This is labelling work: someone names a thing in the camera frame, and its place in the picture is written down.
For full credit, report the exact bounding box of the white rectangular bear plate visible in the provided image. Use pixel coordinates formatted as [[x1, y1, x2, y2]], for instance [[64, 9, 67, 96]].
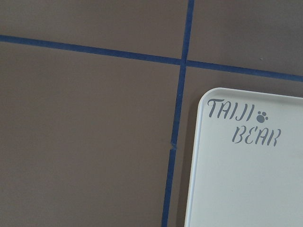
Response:
[[185, 88, 303, 227]]

